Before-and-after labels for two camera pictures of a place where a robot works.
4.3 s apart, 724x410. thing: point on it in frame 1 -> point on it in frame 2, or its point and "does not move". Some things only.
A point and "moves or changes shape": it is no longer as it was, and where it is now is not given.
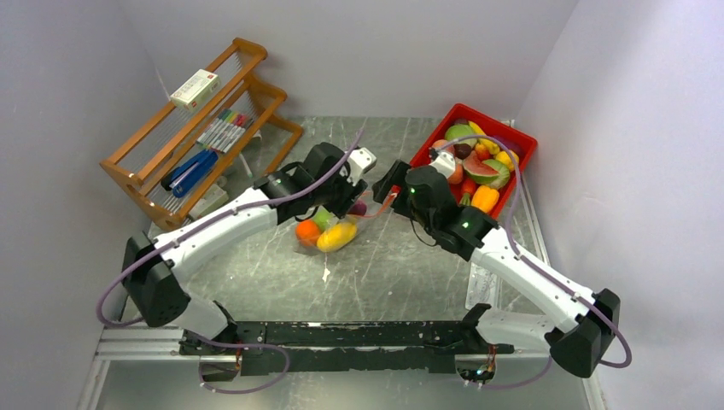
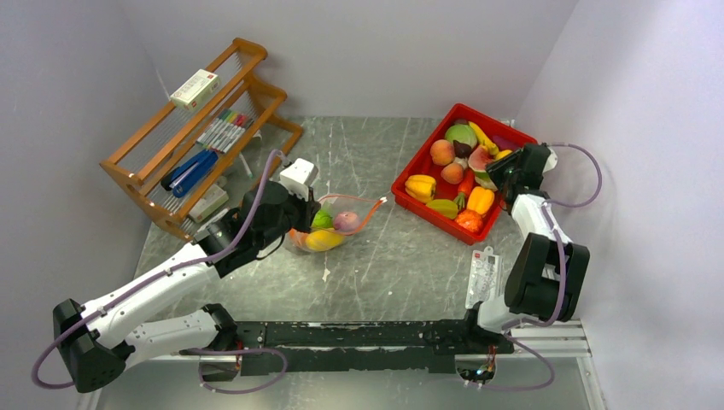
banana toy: (493, 147) does not move
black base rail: (319, 348) does not move
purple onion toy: (359, 208) -> (346, 222)
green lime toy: (323, 219) does not move
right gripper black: (394, 177) -> (496, 169)
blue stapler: (180, 178) does not move
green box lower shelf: (214, 198) does not move
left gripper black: (351, 192) -> (309, 208)
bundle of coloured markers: (224, 131) does not move
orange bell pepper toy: (485, 198) does not move
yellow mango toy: (335, 237) moves or changes shape
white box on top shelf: (203, 84) does not move
